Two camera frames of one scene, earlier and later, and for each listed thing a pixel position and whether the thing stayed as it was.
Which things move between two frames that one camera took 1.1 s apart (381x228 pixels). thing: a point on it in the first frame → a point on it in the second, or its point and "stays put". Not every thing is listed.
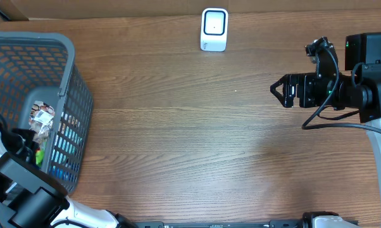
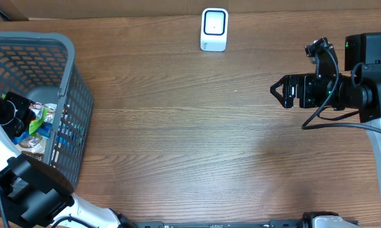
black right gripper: (288, 82) stays put
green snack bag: (39, 157) → (34, 125)
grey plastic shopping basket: (26, 68) stays put
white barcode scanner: (214, 29) stays put
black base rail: (285, 223) stays put
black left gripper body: (21, 143) → (14, 113)
